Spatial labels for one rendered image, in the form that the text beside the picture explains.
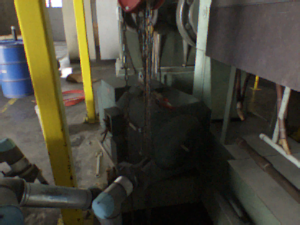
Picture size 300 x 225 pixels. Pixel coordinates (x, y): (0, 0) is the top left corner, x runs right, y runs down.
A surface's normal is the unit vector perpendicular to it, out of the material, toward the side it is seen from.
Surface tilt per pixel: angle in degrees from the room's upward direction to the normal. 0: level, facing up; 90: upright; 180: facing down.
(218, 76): 72
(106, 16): 90
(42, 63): 90
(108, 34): 90
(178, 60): 90
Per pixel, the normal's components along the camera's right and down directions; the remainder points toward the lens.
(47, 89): 0.18, 0.39
